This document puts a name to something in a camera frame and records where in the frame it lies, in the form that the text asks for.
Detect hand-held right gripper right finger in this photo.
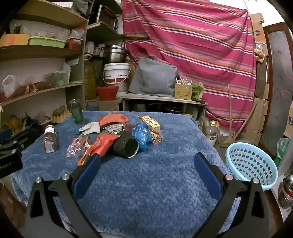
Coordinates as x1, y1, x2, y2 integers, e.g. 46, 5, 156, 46
193, 152, 270, 238

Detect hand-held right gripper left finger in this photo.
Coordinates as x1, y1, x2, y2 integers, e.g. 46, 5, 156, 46
24, 154, 102, 238

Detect clear printed snack wrapper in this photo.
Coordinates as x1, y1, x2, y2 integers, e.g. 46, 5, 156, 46
66, 135, 92, 158

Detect light blue plastic basket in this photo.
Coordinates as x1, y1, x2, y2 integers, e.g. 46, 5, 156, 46
225, 142, 278, 191

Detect red orange torn wrapper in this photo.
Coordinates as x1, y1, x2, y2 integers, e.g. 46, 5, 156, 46
77, 132, 120, 166

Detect grey face mask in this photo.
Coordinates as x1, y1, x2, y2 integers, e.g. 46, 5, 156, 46
78, 122, 101, 135

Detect black cylindrical cup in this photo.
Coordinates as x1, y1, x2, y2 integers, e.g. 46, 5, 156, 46
113, 131, 139, 159

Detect black white foil wrapper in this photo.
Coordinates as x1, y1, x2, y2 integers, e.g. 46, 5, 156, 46
104, 124, 126, 133

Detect small orange snack packet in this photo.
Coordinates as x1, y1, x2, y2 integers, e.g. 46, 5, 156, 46
149, 129, 163, 145

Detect blue plastic bag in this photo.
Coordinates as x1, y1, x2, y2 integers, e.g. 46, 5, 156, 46
131, 123, 153, 151

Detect cooking oil bottle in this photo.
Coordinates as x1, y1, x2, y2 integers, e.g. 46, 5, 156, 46
205, 120, 220, 146

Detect small spice jar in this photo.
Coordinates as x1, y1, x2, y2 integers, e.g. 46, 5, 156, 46
42, 125, 58, 153

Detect small clear plastic tub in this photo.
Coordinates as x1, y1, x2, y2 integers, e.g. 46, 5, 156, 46
38, 114, 52, 129

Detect blue textured blanket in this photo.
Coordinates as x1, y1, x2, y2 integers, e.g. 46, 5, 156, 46
10, 111, 243, 238

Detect tall green glass jar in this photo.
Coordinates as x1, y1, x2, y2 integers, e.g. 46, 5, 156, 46
69, 99, 85, 124

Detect yellow egg tray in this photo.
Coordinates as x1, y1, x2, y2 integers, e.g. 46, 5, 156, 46
51, 109, 72, 124

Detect potato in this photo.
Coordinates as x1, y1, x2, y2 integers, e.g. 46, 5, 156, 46
53, 106, 66, 117

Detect straw broom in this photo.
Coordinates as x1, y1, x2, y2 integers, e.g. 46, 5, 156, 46
218, 83, 257, 148

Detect brown cardboard box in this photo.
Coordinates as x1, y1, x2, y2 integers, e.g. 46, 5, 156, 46
86, 98, 123, 112

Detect leaning cardboard sheets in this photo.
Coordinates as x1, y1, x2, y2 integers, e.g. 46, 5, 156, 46
246, 59, 269, 147

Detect white plastic bag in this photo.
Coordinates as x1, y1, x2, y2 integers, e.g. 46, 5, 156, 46
2, 74, 16, 98

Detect yellow patterned box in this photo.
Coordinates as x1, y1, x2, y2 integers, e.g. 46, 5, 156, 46
139, 116, 162, 131

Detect green plastic bag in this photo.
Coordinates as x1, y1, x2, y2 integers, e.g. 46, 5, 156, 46
273, 137, 290, 166

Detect sweet potatoes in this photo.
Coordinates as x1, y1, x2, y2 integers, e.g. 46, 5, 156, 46
11, 82, 51, 98

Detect steel cup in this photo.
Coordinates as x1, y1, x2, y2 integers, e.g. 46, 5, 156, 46
277, 175, 293, 209

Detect red round basket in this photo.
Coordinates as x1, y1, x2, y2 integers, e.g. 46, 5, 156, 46
95, 86, 120, 101

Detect bag of green vegetables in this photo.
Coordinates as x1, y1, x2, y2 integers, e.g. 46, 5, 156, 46
191, 83, 204, 101

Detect plain white bucket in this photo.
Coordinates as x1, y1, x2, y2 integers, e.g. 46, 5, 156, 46
116, 82, 130, 98

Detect low wooden cabinet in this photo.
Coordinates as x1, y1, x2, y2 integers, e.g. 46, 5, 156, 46
120, 93, 207, 125

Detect clear plastic container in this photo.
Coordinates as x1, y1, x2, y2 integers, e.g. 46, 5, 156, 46
44, 70, 70, 87

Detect large yellow oil jug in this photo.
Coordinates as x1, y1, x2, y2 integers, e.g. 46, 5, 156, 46
84, 55, 97, 101

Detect tan printed cardboard box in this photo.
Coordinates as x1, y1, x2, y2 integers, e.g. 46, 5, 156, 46
284, 107, 293, 138

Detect white bucket red band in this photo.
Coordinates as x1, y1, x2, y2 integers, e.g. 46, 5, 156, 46
102, 62, 131, 85

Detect grey fabric cover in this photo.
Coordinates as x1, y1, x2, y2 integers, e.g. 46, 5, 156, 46
128, 57, 179, 98

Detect wooden shelf unit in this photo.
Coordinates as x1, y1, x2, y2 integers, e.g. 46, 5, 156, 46
0, 0, 124, 129

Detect pink striped curtain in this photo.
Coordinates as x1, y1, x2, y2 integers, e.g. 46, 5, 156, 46
122, 0, 258, 131

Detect yellow cardboard box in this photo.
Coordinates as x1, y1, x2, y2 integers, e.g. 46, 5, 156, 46
0, 34, 30, 47

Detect stacked steel pots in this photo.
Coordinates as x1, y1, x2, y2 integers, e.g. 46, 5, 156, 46
103, 44, 127, 64

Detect green plastic tray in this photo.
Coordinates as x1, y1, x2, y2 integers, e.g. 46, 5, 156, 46
28, 36, 67, 48

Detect small red square basket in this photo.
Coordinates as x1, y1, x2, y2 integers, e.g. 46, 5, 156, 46
66, 38, 83, 50

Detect toaster oven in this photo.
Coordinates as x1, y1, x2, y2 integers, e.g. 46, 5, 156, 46
95, 5, 119, 31

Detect stacked cardboard boxes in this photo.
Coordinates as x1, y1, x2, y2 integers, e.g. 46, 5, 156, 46
251, 12, 267, 44

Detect wooden frame glass door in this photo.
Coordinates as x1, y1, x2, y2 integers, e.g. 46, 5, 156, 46
259, 23, 293, 151

